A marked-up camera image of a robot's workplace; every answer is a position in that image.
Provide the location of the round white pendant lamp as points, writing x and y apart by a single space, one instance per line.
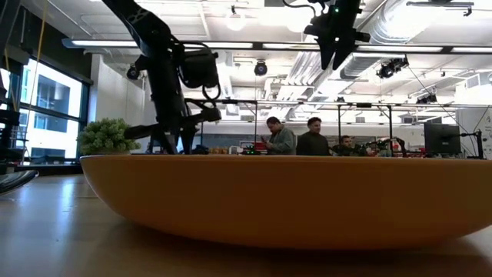
235 21

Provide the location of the green potted plant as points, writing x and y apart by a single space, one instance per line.
107 136

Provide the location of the black computer monitor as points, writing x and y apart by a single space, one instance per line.
442 139

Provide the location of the dark low window bench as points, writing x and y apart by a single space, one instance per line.
50 168

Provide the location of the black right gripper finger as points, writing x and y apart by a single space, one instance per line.
326 54
343 54

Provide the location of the black metal rig frame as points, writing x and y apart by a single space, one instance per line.
365 105
246 102

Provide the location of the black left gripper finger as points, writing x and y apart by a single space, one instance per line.
188 142
167 143

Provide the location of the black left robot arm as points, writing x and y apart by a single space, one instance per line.
148 29

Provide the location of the black ceiling spotlight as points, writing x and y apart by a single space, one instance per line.
260 68
132 72

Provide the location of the large glass window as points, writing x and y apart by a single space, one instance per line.
54 115

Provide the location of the long ceiling light bar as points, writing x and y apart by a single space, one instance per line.
284 45

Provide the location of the large orange bowl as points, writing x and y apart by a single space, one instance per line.
284 200

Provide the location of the black track light cluster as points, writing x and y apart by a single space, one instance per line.
392 68
427 99

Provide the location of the person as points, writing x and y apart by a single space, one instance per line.
313 144
283 142
346 148

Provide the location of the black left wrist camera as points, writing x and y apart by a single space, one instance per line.
200 69

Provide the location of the silver ventilation duct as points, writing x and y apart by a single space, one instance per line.
384 27

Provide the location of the black equipment rack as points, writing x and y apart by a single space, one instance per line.
7 119

